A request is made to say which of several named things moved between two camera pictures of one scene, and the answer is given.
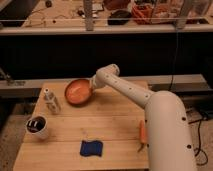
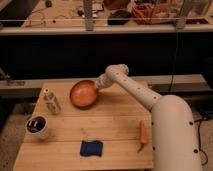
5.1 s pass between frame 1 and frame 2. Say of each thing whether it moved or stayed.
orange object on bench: stayed
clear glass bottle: stayed
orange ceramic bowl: moved
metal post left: stayed
